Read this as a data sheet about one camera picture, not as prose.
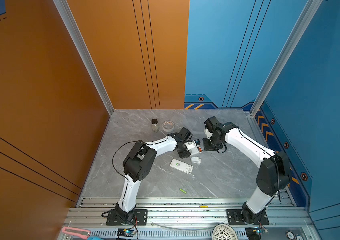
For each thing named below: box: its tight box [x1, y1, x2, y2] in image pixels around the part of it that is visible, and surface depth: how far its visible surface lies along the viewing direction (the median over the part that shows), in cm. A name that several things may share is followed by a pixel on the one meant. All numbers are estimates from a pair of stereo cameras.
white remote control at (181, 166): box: [170, 158, 194, 175], surface depth 91 cm
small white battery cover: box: [190, 156, 201, 164], surface depth 95 cm
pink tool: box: [61, 226, 91, 240], surface depth 71 cm
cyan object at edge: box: [86, 236, 105, 240], surface depth 68 cm
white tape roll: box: [162, 120, 175, 133], surface depth 113 cm
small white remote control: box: [187, 145, 203, 156], surface depth 98 cm
